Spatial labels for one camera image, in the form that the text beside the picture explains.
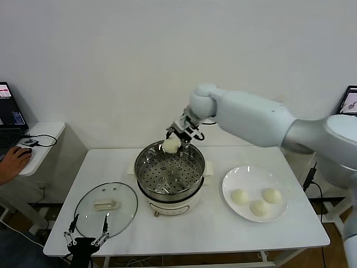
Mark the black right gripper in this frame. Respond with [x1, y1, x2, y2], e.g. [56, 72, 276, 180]
[166, 111, 202, 153]

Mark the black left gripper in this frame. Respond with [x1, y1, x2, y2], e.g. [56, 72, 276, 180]
[63, 212, 110, 268]

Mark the white steamed baozi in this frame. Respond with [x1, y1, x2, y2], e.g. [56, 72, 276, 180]
[261, 187, 282, 204]
[230, 189, 249, 206]
[163, 136, 181, 155]
[249, 199, 270, 217]

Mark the round glass pot lid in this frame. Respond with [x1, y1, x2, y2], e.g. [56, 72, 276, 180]
[74, 182, 139, 241]

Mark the black computer mouse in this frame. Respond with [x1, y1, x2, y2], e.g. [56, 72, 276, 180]
[14, 147, 33, 159]

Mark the perforated steel steamer basket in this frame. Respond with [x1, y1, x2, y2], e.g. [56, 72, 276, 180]
[134, 140, 206, 200]

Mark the person's bare hand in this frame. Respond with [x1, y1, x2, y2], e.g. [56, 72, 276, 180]
[0, 146, 33, 185]

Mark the white electric cooker base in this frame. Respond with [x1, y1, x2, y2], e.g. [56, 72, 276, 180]
[127, 161, 215, 218]

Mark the round white plate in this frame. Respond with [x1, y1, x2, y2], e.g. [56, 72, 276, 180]
[221, 166, 289, 223]

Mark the person's dark clothed leg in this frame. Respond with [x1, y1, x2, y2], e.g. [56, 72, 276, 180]
[0, 228, 65, 268]

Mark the white side desk with mouse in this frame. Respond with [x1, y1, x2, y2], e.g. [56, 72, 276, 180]
[0, 122, 67, 232]

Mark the black laptop with dark screen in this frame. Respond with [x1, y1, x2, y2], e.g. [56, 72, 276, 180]
[0, 81, 30, 162]

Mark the white side desk with strip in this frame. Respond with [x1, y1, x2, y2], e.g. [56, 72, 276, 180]
[320, 195, 349, 238]

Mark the white wall socket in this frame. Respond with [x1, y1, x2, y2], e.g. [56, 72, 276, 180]
[36, 181, 51, 194]

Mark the thin black hub cable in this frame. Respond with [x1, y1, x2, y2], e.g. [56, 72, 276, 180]
[23, 134, 57, 148]

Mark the black cable with adapter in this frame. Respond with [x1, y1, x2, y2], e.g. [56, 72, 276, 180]
[302, 161, 325, 224]

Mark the grey laptop with camera views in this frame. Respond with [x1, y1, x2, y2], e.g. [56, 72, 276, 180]
[336, 85, 357, 117]

